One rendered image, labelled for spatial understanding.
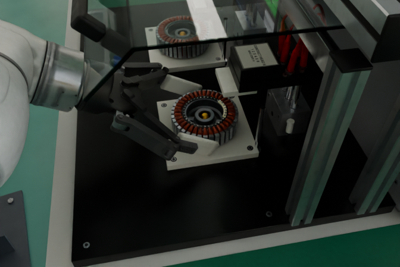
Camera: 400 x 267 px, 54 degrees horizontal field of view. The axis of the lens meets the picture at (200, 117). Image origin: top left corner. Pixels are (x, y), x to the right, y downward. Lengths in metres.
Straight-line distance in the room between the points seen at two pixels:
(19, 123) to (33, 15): 2.26
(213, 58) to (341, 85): 0.46
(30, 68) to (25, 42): 0.03
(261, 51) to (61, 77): 0.29
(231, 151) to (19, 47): 0.34
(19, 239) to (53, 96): 1.04
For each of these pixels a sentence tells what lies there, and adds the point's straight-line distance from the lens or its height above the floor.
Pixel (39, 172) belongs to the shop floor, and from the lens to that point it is 1.71.
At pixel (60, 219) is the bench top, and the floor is 0.75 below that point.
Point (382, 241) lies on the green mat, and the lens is 0.65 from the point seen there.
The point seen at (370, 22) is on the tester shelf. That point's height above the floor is 1.10.
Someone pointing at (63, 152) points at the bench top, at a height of 0.75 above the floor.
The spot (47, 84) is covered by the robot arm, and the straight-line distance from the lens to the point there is 0.55.
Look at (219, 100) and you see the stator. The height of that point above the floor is 0.82.
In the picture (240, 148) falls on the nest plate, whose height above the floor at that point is 0.78.
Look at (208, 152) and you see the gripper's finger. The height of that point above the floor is 0.80.
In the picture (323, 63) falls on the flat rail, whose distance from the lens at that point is 0.44.
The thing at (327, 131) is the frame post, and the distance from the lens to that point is 0.44.
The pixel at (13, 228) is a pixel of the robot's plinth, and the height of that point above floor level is 0.02.
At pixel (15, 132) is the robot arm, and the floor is 1.01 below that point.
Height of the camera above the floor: 1.28
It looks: 46 degrees down
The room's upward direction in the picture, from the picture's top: straight up
